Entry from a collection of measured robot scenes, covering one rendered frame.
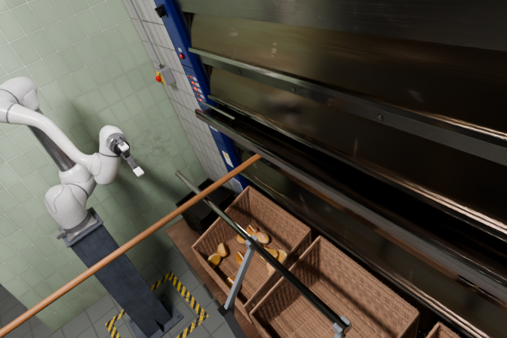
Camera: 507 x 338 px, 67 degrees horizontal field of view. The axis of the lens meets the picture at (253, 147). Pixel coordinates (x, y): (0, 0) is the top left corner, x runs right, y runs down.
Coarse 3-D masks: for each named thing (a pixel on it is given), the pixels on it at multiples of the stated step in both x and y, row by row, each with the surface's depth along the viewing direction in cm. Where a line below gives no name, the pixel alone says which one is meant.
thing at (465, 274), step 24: (240, 120) 180; (264, 144) 155; (288, 144) 152; (288, 168) 137; (312, 168) 134; (336, 168) 132; (360, 192) 118; (384, 192) 117; (408, 216) 106; (432, 216) 105; (408, 240) 99; (456, 240) 96; (480, 240) 95; (480, 264) 88; (504, 264) 87
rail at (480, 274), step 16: (224, 128) 172; (256, 144) 152; (288, 160) 137; (304, 176) 130; (336, 192) 118; (368, 208) 108; (400, 224) 101; (416, 240) 97; (432, 240) 94; (448, 256) 90; (480, 272) 84
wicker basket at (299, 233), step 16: (256, 192) 222; (256, 208) 228; (272, 208) 211; (224, 224) 226; (240, 224) 233; (256, 224) 235; (272, 224) 217; (288, 224) 202; (304, 224) 190; (224, 240) 230; (272, 240) 222; (288, 240) 208; (304, 240) 186; (208, 256) 227; (256, 256) 217; (288, 256) 183; (208, 272) 217; (224, 272) 214; (256, 272) 208; (272, 272) 181; (224, 288) 199; (240, 288) 203; (256, 288) 200; (240, 304) 178; (256, 304) 181
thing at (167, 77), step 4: (164, 68) 239; (168, 68) 238; (156, 72) 242; (160, 72) 236; (164, 72) 238; (168, 72) 239; (160, 76) 240; (164, 76) 238; (168, 76) 240; (172, 76) 241; (164, 80) 239; (168, 80) 241; (172, 80) 242; (164, 84) 241; (168, 84) 242
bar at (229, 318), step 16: (256, 240) 148; (272, 256) 139; (240, 272) 151; (288, 272) 131; (304, 288) 124; (224, 304) 154; (320, 304) 118; (224, 320) 156; (336, 320) 112; (240, 336) 161; (336, 336) 113
